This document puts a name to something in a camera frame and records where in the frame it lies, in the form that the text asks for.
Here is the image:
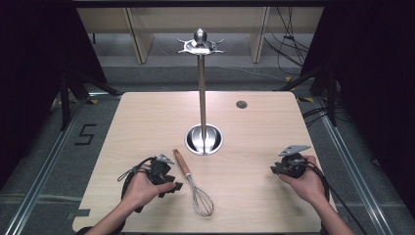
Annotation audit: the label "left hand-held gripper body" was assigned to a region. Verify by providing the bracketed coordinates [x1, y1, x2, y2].
[148, 154, 176, 186]

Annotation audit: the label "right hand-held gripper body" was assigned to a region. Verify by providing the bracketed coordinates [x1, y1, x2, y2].
[278, 144, 312, 179]

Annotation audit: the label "whisk with wooden handle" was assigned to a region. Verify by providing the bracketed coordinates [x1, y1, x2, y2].
[172, 149, 215, 218]

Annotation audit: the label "steel utensil rack stand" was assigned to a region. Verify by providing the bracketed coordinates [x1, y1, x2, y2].
[176, 27, 226, 157]

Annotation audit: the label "person's left hand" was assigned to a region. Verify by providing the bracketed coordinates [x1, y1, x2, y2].
[121, 169, 177, 213]

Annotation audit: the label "person's right hand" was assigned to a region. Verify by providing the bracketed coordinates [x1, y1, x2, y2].
[278, 155, 323, 206]

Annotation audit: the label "black tripod stand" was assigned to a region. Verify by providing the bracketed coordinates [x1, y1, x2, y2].
[58, 63, 122, 132]
[273, 62, 339, 127]

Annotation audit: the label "black tape strip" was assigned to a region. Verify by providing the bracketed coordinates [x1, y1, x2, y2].
[66, 209, 91, 220]

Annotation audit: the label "black curtain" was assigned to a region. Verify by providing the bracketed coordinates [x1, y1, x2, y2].
[299, 0, 415, 212]
[0, 0, 110, 192]

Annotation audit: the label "light wooden shelf unit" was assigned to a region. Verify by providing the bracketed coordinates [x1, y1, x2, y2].
[76, 7, 325, 65]

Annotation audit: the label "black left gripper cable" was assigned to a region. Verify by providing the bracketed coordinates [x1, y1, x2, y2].
[116, 157, 157, 213]

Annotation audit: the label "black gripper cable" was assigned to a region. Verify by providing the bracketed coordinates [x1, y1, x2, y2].
[288, 158, 369, 235]
[116, 157, 157, 213]

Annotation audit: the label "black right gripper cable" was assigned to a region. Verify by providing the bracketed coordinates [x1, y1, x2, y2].
[288, 158, 369, 235]

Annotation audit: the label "black cables on floor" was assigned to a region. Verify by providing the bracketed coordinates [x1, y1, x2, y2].
[301, 103, 354, 129]
[263, 6, 311, 83]

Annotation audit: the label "metal floor rail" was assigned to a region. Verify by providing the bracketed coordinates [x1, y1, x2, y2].
[312, 97, 393, 235]
[2, 97, 86, 235]

